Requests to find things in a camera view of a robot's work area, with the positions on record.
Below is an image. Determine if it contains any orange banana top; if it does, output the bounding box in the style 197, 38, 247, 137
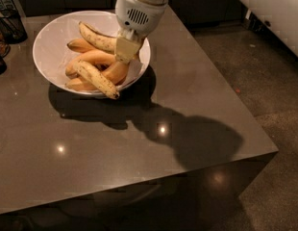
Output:
66, 38, 95, 53

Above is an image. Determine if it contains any orange banana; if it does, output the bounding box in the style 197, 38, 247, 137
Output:
65, 49, 115, 78
65, 62, 129, 91
66, 38, 95, 53

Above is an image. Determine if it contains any white bowl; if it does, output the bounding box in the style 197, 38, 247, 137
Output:
32, 10, 152, 99

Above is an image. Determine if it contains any black wire mesh basket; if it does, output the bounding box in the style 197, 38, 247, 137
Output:
0, 10, 28, 44

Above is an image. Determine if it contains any orange banana lower left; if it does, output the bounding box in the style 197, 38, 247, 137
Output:
65, 49, 115, 78

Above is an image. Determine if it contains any spotted banana front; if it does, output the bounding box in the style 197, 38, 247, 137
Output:
73, 60, 119, 99

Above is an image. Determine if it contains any spotted banana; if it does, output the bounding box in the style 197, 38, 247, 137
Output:
73, 60, 119, 99
79, 21, 116, 54

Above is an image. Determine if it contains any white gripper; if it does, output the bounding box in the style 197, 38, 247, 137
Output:
114, 0, 168, 64

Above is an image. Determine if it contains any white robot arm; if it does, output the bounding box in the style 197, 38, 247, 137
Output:
114, 0, 169, 64

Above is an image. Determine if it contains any orange banana bottom right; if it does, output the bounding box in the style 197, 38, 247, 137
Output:
65, 62, 129, 91

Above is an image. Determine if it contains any dark woven object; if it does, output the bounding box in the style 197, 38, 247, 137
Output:
0, 31, 11, 75

